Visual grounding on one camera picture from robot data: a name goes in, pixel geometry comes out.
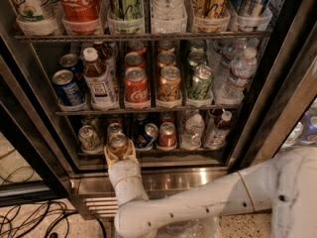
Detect tea bottle bottom shelf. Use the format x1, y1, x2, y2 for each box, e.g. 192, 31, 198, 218
203, 111, 232, 150

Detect tea bottle shelf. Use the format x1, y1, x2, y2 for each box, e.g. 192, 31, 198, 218
203, 111, 232, 150
83, 48, 117, 104

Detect coca-cola can top shelf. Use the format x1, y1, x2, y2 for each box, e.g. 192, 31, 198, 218
60, 0, 102, 23

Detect green lacroix can middle front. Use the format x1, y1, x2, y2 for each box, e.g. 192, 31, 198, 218
188, 64, 213, 101

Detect water bottle top shelf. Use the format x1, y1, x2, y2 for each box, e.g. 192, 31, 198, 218
152, 0, 184, 21

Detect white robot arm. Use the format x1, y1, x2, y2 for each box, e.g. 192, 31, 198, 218
109, 147, 317, 238

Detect blue can middle shelf rear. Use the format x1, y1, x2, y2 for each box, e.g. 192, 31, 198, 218
59, 54, 85, 84

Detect blue can middle shelf front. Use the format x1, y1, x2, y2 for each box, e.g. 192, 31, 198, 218
53, 69, 84, 106

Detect orange can bottom shelf front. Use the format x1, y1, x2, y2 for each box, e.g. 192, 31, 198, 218
107, 133, 129, 160

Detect blue pepsi can tilted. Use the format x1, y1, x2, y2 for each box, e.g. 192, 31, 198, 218
134, 123, 159, 149

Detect red coke can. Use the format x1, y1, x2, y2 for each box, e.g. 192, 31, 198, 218
124, 53, 145, 69
125, 67, 149, 103

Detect red coke can middle front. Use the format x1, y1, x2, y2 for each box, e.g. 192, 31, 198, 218
125, 67, 149, 103

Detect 7up can top shelf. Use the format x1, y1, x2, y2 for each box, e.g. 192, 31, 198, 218
11, 0, 53, 22

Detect tea bottle middle shelf front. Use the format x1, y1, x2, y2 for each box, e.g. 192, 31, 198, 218
83, 48, 117, 104

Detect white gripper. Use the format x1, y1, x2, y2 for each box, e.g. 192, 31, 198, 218
103, 140, 149, 206

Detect water bottle middle shelf front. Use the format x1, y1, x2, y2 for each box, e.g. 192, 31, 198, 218
224, 47, 258, 99

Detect water bottle shelf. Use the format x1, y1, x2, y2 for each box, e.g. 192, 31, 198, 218
152, 0, 184, 21
224, 47, 258, 99
181, 114, 205, 150

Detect water bottle bottom shelf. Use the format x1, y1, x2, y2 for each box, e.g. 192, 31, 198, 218
181, 114, 205, 150

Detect black floor cables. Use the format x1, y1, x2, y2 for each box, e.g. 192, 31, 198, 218
0, 146, 107, 238

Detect right glass fridge door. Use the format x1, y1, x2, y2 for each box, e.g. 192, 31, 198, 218
226, 0, 317, 169

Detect red can bottom shelf front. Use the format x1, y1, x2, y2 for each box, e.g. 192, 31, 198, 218
158, 122, 176, 148

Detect green white can bottom shelf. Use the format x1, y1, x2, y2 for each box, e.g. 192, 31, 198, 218
78, 125, 101, 151

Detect left fridge door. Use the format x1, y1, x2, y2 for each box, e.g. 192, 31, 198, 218
0, 40, 71, 206

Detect orange can bottom shelf rear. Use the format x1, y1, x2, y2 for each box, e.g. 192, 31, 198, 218
107, 123, 123, 139

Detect green lacroix can top shelf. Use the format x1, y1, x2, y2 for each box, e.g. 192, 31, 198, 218
110, 0, 144, 21

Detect clear plastic bin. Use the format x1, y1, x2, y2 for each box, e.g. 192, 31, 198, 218
155, 217, 223, 238

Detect orange lacroix can middle front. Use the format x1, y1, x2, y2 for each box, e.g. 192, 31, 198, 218
158, 66, 181, 102

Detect orange lacroix can top shelf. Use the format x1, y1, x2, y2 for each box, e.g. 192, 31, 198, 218
188, 0, 232, 20

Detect stainless fridge base grille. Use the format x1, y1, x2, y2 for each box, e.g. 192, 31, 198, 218
69, 167, 229, 220

